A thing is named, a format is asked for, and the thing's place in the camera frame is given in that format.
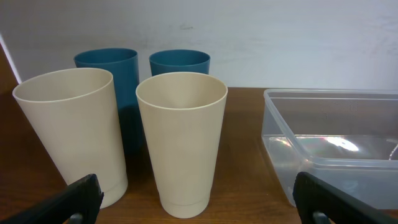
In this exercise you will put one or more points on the cream cup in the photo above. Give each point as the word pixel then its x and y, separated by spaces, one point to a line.
pixel 182 115
pixel 75 115

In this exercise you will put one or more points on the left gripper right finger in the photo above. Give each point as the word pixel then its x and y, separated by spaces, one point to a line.
pixel 319 202

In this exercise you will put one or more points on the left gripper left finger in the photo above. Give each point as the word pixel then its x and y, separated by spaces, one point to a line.
pixel 79 202

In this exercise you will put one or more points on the cream cup front right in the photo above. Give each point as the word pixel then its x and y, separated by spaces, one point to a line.
pixel 182 115

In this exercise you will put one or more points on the blue cup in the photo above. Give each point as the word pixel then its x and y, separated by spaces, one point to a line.
pixel 179 60
pixel 123 64

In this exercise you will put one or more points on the clear plastic container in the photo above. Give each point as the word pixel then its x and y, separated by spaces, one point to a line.
pixel 347 138

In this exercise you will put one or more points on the cream cup front left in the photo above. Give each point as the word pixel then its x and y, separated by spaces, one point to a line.
pixel 75 115

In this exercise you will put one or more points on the blue cup back left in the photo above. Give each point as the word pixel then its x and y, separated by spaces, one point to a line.
pixel 123 64

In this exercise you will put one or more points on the blue cup back right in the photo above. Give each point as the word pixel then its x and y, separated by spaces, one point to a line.
pixel 179 60

